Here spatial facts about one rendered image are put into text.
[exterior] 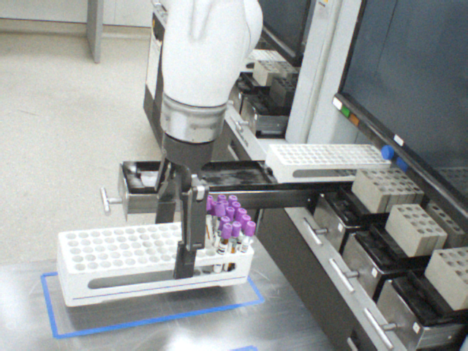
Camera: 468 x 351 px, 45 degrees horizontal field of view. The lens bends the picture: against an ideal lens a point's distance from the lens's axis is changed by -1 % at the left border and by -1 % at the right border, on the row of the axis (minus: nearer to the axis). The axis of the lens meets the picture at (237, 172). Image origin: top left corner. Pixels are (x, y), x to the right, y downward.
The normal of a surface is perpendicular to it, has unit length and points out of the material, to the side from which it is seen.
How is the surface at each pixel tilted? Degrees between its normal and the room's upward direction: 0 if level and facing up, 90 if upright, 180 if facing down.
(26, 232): 0
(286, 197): 90
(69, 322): 0
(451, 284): 90
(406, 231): 90
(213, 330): 0
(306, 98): 90
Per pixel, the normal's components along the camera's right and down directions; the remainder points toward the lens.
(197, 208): 0.43, 0.26
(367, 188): -0.93, 0.02
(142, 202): 0.31, 0.51
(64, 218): 0.17, -0.86
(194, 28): -0.19, 0.31
